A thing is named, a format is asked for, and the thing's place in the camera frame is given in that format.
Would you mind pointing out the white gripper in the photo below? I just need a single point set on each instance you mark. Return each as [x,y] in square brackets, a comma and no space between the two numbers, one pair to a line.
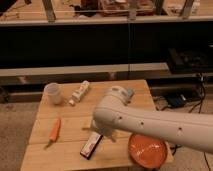
[104,130]

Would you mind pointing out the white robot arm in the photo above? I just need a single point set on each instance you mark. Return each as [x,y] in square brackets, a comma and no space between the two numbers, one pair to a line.
[191,130]

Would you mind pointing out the black white red box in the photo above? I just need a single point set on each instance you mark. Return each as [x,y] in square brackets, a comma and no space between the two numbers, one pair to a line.
[91,144]

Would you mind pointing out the orange plate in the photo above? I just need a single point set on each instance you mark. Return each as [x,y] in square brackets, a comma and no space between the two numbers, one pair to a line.
[147,152]

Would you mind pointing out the blue sponge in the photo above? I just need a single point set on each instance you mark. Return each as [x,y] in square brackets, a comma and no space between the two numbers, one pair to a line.
[130,92]

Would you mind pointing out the white tube bottle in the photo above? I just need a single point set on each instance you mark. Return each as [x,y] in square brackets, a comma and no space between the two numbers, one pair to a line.
[79,93]

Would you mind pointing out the orange carrot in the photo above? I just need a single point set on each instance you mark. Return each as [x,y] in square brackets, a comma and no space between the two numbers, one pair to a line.
[54,133]

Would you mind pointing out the translucent plastic cup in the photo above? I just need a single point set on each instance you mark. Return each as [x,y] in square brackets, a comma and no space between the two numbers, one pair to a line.
[53,93]

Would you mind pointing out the black power adapter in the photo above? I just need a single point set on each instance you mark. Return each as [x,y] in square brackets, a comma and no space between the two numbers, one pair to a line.
[175,100]

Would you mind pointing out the black equipment box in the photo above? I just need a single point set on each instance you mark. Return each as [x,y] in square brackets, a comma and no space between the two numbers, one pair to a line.
[188,61]

